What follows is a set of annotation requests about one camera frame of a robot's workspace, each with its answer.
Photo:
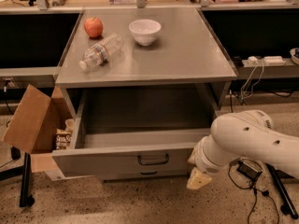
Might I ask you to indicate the black stand leg left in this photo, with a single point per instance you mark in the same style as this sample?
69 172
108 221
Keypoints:
26 198

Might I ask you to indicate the brown cardboard box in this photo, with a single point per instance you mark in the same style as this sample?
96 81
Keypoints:
33 126

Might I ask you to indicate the clear plastic water bottle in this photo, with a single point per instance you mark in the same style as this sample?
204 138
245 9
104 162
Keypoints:
101 51

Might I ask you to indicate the black power adapter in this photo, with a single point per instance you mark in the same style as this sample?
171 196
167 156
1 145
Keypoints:
248 171

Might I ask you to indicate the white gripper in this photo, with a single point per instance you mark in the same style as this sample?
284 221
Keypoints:
204 161

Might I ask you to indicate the black stand leg right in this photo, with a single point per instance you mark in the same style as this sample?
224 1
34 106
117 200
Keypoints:
287 208

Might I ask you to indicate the red apple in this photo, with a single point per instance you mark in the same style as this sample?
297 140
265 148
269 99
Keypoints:
93 27

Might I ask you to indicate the grey metal cabinet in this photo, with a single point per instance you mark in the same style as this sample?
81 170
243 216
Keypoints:
184 55

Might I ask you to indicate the white power strip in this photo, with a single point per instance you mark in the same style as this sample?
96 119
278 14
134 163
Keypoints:
268 61

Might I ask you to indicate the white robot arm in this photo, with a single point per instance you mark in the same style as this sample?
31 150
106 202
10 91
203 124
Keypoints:
234 135

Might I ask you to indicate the grey top drawer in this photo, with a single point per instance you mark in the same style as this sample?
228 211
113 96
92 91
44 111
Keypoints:
134 133

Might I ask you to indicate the white ceramic bowl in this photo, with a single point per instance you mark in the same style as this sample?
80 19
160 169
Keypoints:
144 32

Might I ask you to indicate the black stand leg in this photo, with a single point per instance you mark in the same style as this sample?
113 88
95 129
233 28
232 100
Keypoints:
287 208
26 198

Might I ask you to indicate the printed snack package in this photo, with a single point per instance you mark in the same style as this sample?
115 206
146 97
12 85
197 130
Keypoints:
62 139

